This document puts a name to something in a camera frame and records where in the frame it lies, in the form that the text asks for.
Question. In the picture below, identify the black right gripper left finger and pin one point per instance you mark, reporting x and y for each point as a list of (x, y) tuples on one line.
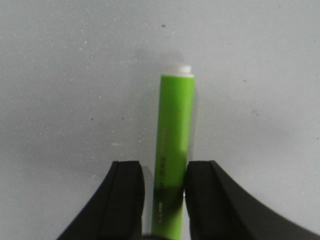
[(115, 210)]

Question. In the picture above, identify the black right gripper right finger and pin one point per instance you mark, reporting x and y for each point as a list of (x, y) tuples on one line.
[(220, 209)]

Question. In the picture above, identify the green marker pen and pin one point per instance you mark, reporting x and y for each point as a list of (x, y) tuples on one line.
[(176, 97)]

